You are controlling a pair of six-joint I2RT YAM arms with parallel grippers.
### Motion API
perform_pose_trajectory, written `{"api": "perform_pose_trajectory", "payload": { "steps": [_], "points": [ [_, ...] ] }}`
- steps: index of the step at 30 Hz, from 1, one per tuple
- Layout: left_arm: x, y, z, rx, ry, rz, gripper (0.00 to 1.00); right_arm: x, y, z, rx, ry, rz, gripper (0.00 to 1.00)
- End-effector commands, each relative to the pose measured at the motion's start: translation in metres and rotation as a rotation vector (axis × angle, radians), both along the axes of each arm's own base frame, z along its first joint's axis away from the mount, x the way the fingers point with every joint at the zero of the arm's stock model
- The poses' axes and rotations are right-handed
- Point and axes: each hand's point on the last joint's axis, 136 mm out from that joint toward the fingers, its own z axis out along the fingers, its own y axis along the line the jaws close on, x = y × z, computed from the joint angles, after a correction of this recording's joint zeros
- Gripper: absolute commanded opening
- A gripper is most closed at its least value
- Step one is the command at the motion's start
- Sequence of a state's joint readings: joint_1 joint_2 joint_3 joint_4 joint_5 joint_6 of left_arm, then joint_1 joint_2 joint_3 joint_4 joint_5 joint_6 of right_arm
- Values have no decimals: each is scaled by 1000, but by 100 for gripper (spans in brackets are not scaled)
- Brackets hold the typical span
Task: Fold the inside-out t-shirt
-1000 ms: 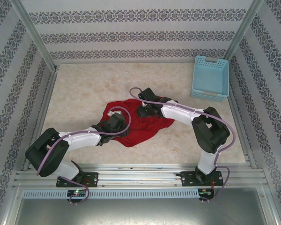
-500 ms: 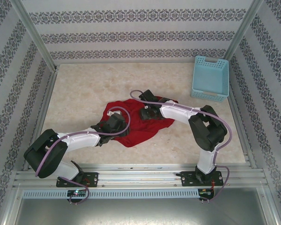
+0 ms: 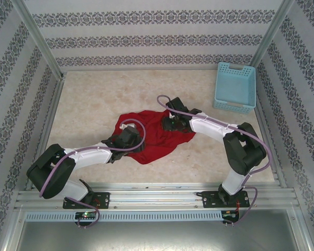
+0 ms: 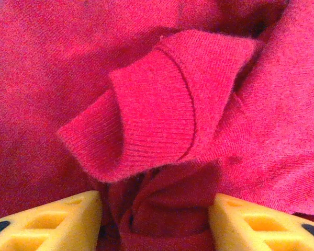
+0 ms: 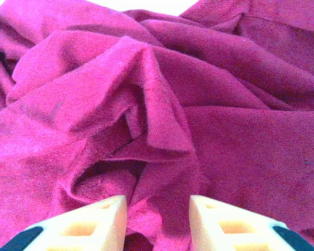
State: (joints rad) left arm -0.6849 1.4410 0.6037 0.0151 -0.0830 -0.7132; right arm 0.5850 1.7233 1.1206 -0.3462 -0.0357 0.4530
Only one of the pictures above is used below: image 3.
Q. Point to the red t-shirt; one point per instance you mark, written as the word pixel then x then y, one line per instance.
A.
pixel 157 146

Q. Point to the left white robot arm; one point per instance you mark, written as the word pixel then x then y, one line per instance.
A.
pixel 91 157

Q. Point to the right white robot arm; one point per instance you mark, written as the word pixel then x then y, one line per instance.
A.
pixel 209 128

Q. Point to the light blue plastic basket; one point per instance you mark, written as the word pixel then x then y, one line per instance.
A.
pixel 235 86

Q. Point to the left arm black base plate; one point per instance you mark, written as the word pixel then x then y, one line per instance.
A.
pixel 102 200

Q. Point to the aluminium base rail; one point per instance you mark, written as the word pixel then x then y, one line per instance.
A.
pixel 157 198

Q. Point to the aluminium table side rail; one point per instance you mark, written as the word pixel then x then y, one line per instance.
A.
pixel 45 133
pixel 264 130

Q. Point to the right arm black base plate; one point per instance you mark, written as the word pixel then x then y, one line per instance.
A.
pixel 209 200

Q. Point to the aluminium frame post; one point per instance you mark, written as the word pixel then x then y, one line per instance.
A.
pixel 38 39
pixel 270 32

